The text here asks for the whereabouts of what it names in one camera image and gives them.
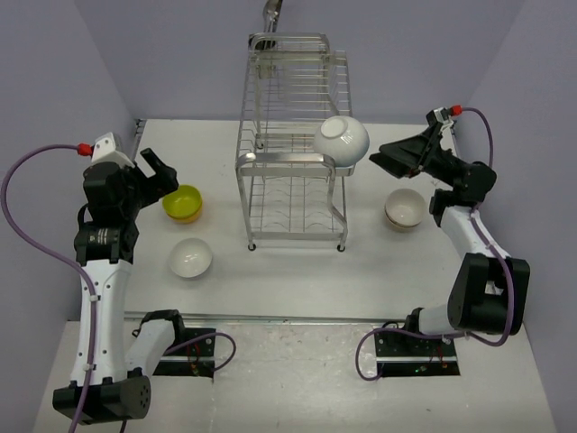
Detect small white bowl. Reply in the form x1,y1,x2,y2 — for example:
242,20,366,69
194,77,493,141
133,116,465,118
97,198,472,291
384,189,426,224

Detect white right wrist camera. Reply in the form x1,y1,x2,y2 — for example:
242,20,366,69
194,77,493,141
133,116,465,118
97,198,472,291
426,105,463,134

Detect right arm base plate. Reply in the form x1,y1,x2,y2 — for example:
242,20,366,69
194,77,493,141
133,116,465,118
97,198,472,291
373,332,461,379

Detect green bowl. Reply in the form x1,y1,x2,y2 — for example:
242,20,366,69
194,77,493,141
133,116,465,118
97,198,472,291
162,184,203,217

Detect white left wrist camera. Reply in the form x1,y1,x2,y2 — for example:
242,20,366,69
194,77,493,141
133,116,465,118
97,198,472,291
78,132,134,168

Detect stainless steel dish rack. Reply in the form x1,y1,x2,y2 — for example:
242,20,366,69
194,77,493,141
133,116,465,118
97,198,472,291
234,32,354,252

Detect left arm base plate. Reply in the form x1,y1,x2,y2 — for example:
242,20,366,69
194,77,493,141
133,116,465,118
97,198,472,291
152,327,216,378

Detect orange bowl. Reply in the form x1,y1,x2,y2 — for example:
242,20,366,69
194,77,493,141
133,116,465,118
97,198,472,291
168,207,203,224

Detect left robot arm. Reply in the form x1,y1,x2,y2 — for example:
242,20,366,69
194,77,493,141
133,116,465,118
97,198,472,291
52,149,188,431

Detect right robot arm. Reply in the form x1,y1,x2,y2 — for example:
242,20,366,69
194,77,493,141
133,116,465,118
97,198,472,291
369,126,530,355

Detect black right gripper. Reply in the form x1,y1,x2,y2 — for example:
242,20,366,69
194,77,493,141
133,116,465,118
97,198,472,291
370,121,465,188

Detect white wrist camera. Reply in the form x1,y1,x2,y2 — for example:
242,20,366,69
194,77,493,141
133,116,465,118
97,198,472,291
426,105,463,134
78,132,134,168

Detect large white bowl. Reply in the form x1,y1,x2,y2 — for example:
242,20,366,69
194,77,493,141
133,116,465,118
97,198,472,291
313,115,370,167
168,238,213,279

